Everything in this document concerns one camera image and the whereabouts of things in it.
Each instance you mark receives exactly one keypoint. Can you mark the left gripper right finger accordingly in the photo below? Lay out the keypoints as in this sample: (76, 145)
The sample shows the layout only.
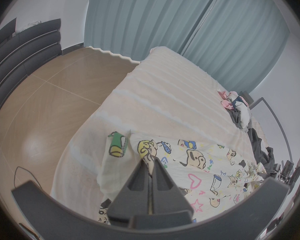
(170, 201)

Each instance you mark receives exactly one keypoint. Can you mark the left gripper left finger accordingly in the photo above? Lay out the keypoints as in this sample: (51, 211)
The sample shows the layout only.
(132, 196)

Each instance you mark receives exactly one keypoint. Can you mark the white printed pyjama top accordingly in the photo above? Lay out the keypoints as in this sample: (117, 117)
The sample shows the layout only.
(202, 174)

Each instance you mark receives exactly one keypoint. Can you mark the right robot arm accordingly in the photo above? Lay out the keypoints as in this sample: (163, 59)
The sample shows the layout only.
(286, 171)

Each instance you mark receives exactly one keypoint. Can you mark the pile of clothes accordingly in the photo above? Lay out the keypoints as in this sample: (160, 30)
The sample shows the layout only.
(240, 109)

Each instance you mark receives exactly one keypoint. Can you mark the black garment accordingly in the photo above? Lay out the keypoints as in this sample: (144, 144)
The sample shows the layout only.
(258, 146)

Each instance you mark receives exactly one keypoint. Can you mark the bed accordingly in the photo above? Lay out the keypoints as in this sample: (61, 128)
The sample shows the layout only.
(177, 96)

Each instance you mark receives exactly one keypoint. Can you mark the grey bedside table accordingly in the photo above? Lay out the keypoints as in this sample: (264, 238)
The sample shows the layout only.
(246, 96)

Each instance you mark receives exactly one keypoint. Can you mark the black chest of drawers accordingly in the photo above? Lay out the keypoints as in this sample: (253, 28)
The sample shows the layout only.
(22, 54)

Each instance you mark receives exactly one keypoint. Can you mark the white cloth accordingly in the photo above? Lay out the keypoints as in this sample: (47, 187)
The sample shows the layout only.
(31, 26)

